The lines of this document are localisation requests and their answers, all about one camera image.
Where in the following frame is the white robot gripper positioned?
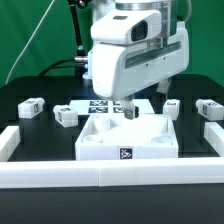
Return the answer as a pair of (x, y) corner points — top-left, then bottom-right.
(92, 27), (189, 120)

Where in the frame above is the white square tabletop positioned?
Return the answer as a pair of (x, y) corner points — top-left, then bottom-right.
(75, 114), (178, 160)

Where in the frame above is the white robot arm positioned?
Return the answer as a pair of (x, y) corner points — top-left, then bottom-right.
(91, 0), (189, 119)

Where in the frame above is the white marker sheet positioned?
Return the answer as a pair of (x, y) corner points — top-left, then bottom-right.
(69, 99), (154, 115)

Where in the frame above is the green backdrop cloth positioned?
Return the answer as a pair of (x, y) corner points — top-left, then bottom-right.
(0, 0), (224, 87)

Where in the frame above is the white front fence wall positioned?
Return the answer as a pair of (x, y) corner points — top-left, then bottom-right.
(0, 157), (224, 189)

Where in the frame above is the white fence wall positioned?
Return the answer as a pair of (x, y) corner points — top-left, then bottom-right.
(204, 122), (224, 157)
(0, 157), (224, 189)
(0, 126), (20, 162)

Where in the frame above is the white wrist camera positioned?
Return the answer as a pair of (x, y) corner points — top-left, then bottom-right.
(91, 9), (162, 45)

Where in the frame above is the white right fence wall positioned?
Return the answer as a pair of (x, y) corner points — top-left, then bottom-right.
(204, 122), (224, 157)

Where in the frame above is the black cable bundle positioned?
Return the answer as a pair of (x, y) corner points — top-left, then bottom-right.
(38, 0), (90, 78)

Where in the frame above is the white thin cable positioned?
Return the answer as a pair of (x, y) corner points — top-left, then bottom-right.
(4, 0), (56, 85)

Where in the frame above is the white left fence wall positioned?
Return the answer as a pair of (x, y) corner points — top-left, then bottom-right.
(0, 126), (20, 162)

